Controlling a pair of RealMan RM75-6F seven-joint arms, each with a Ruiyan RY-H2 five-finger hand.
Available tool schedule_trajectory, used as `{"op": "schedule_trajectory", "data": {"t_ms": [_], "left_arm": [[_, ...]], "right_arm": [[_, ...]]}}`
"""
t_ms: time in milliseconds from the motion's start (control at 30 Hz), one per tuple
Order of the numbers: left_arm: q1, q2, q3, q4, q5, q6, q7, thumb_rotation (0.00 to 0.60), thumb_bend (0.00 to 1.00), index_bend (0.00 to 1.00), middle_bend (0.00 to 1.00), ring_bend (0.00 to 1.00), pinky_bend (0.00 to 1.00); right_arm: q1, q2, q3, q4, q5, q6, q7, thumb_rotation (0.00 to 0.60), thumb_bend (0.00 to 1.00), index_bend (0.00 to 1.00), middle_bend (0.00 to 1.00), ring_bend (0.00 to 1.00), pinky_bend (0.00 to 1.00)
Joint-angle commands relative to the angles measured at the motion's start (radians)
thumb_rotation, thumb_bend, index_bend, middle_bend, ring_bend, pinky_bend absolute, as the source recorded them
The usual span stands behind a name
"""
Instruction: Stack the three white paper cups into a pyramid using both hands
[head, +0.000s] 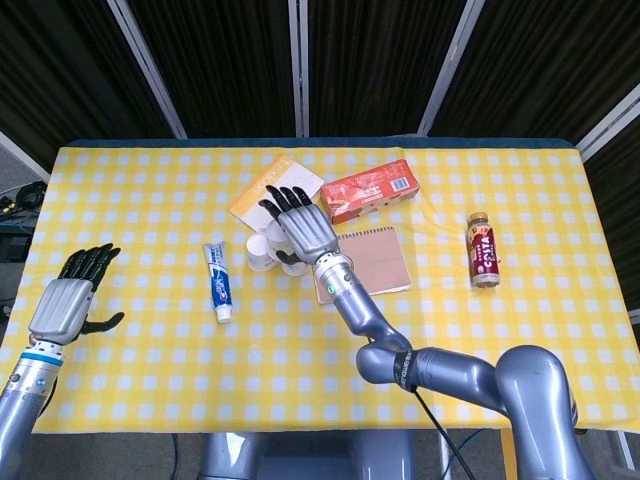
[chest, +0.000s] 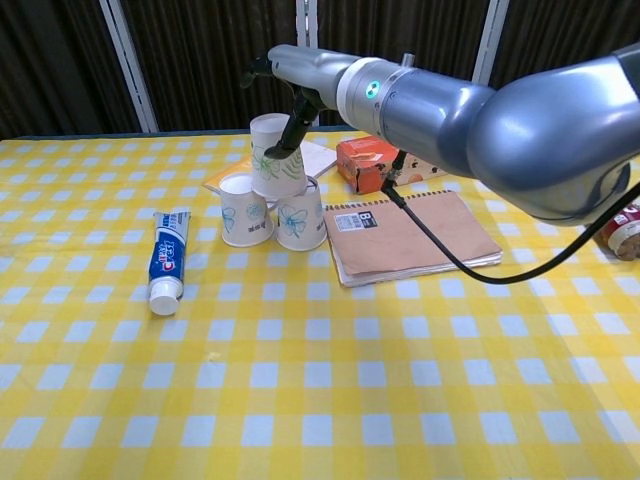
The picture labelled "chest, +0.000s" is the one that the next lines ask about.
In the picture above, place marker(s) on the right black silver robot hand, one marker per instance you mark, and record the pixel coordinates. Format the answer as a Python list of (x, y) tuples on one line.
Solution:
[(310, 70)]

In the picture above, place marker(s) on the white floral paper cup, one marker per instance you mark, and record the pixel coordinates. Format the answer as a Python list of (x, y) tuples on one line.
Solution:
[(245, 215), (275, 177)]

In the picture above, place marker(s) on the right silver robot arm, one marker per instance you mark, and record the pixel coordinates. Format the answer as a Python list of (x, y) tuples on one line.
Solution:
[(500, 130)]

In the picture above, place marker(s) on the paper cup with line mark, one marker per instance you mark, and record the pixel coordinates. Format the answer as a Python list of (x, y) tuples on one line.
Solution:
[(300, 222)]

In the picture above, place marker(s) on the white orange notepad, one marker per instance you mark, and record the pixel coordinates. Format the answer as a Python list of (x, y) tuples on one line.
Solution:
[(320, 157)]

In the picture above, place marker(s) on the orange cardboard snack box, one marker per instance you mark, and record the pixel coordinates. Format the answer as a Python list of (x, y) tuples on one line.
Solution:
[(362, 167)]

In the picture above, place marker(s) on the brown spiral notebook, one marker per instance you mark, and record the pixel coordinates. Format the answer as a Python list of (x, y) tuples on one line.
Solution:
[(400, 240)]

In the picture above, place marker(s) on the blue white toothpaste tube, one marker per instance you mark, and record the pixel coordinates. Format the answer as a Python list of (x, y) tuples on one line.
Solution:
[(167, 255)]

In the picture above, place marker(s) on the yellow white checked tablecloth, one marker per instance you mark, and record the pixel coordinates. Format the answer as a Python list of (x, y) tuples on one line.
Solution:
[(320, 375)]

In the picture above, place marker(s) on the Costa coffee bottle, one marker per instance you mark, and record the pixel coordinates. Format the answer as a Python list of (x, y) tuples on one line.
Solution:
[(622, 235)]

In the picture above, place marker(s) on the silver partition post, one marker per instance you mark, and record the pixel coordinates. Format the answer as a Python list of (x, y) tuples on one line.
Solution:
[(492, 35), (306, 25), (127, 65)]

